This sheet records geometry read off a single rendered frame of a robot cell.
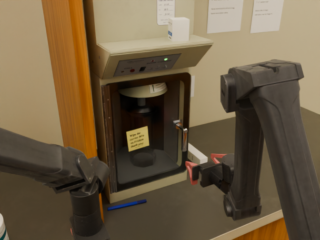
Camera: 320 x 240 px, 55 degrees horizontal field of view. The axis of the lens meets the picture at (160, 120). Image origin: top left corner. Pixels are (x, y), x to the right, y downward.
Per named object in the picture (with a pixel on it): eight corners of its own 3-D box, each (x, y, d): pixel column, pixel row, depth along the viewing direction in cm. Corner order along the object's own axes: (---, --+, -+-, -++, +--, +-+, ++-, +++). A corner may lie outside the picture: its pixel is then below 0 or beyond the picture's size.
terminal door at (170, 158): (111, 192, 108) (102, 84, 91) (186, 170, 120) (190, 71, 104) (112, 194, 108) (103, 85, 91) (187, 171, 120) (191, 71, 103)
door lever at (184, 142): (180, 144, 113) (174, 146, 112) (181, 121, 109) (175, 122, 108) (188, 151, 109) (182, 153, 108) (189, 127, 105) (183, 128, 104)
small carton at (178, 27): (167, 38, 93) (168, 17, 90) (184, 37, 94) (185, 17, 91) (172, 41, 88) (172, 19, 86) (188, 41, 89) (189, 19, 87)
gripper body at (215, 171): (199, 166, 90) (214, 179, 84) (227, 157, 94) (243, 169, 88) (198, 185, 92) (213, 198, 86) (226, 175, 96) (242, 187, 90)
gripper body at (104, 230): (97, 214, 73) (94, 188, 70) (111, 244, 65) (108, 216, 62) (69, 223, 70) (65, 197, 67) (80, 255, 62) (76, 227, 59)
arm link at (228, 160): (228, 220, 77) (261, 213, 78) (225, 184, 72) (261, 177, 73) (215, 190, 88) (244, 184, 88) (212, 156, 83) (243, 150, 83)
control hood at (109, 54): (98, 77, 90) (95, 43, 86) (192, 65, 103) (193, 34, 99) (111, 89, 81) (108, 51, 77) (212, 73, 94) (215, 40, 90)
